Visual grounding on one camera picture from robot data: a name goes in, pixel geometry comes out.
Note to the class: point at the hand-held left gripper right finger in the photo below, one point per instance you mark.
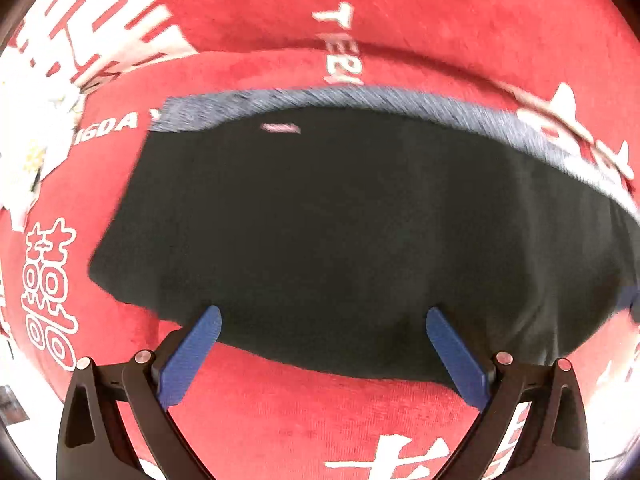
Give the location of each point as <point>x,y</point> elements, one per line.
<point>457,360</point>

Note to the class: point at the black pants with blue waistband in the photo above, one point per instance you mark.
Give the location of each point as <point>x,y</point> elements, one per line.
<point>325,235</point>

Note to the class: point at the white floral cloth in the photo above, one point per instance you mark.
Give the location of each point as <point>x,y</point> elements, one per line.
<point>30,160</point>

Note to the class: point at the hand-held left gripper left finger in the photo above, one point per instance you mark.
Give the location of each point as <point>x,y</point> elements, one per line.
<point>192,355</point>

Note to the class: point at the red printed blanket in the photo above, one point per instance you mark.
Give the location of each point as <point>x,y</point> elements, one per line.
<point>425,35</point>

